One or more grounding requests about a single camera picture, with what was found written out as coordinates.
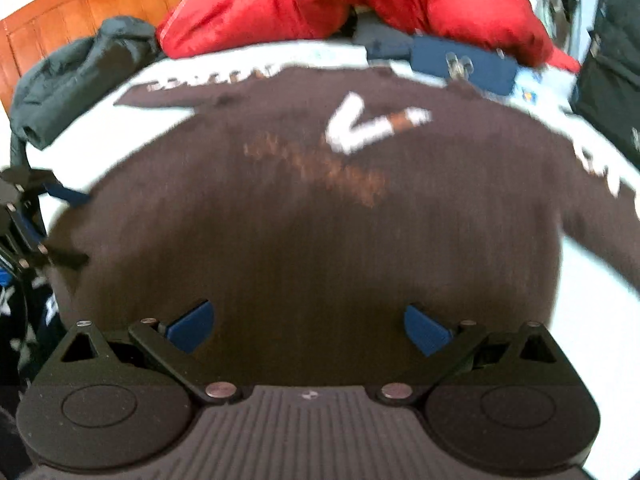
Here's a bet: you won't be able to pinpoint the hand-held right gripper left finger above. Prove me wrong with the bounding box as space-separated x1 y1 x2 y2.
57 299 243 405

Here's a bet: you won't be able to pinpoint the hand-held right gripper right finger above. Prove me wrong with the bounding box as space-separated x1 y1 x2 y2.
376 302 558 406

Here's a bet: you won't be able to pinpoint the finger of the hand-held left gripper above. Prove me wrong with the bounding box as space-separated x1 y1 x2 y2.
0 167 93 208
0 200 91 273

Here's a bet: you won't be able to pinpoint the brown fuzzy sweater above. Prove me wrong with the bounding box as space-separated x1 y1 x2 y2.
47 65 640 391

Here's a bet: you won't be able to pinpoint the person's dark patterned pants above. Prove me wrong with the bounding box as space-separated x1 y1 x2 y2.
0 265 68 461

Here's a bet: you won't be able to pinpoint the dark grey jacket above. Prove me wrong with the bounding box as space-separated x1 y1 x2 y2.
9 16 163 151

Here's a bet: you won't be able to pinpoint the wooden headboard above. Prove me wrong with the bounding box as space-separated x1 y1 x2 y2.
0 0 251 111

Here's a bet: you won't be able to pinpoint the blue and white small box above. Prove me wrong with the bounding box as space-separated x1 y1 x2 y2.
515 67 548 103

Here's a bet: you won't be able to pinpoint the blue mouse-print pouch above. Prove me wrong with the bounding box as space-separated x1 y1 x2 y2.
409 35 518 96

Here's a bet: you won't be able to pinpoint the grey pillow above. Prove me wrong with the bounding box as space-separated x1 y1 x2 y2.
350 10 416 46

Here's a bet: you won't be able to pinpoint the black backpack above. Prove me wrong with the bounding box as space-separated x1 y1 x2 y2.
570 0 640 161

